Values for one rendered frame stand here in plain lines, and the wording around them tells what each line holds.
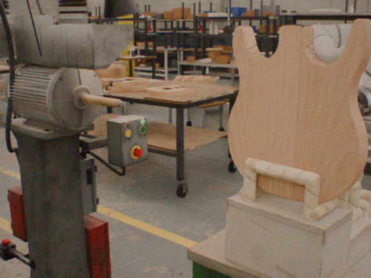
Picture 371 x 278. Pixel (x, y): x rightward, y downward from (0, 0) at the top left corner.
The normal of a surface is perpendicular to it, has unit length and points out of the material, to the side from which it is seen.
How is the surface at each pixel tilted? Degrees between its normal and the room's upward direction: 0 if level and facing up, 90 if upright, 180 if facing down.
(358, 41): 90
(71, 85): 84
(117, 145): 90
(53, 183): 90
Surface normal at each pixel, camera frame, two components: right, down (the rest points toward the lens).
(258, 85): -0.69, 0.18
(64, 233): 0.77, 0.16
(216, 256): 0.00, -0.97
